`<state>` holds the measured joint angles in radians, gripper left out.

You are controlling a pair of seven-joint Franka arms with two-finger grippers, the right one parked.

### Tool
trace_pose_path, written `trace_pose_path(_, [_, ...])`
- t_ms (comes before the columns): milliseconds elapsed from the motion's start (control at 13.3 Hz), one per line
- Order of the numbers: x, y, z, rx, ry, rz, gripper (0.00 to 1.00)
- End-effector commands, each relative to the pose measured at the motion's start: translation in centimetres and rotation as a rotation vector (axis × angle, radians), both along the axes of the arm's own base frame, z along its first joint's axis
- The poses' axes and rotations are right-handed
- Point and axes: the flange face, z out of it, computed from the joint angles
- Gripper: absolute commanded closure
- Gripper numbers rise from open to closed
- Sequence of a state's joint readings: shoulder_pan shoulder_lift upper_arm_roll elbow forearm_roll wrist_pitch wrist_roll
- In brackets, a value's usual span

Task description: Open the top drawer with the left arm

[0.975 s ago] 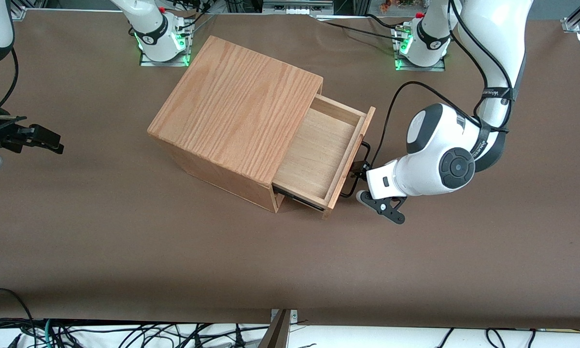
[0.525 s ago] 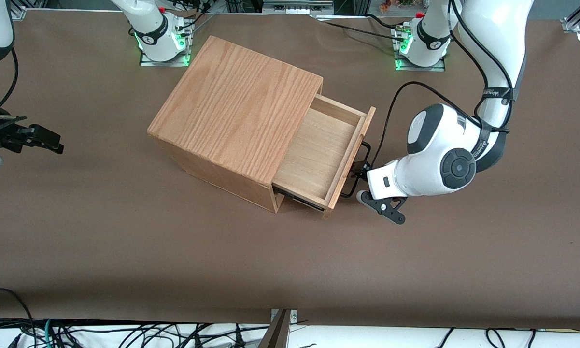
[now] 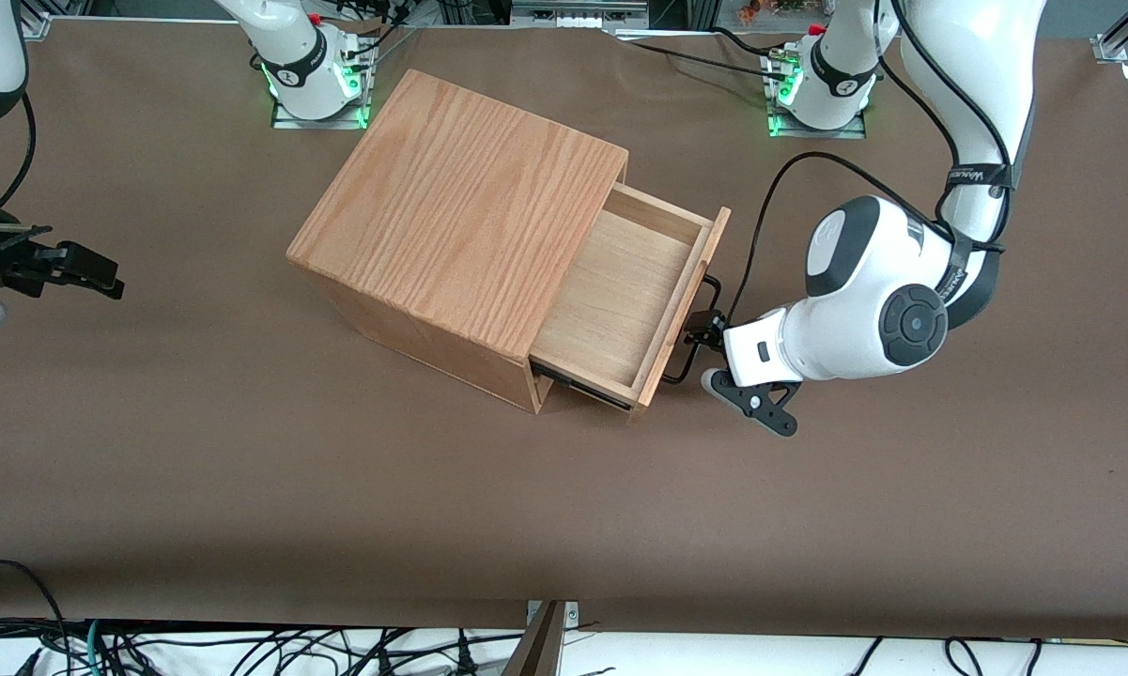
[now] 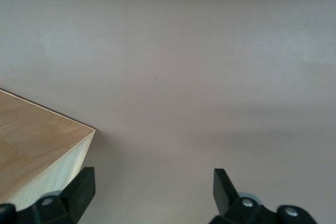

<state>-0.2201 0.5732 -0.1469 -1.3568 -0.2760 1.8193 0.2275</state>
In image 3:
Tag black metal drawer handle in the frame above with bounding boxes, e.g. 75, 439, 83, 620
661, 272, 725, 386

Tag wooden drawer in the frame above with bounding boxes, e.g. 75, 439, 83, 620
529, 183, 732, 421

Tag wooden drawer cabinet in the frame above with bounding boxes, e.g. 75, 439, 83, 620
286, 69, 630, 414

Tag grey equipment box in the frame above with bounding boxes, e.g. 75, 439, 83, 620
510, 0, 651, 29

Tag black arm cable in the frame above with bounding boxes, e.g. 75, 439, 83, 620
0, 89, 38, 209
725, 0, 1015, 325

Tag black drawer slide rail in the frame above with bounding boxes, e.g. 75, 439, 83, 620
530, 361, 633, 407

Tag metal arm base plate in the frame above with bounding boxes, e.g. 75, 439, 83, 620
766, 106, 868, 141
270, 94, 373, 131

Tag black velcro strap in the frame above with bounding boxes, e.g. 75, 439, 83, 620
935, 233, 978, 303
945, 163, 1013, 195

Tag aluminium frame profile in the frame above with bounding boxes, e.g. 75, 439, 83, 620
1089, 0, 1128, 64
19, 0, 59, 40

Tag black table cable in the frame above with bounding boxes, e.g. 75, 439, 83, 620
610, 33, 792, 78
711, 25, 790, 59

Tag black floor cable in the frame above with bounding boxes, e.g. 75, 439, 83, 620
103, 627, 527, 676
845, 637, 1043, 676
0, 560, 71, 676

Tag metal table clamp bracket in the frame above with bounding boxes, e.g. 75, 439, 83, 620
502, 600, 580, 676

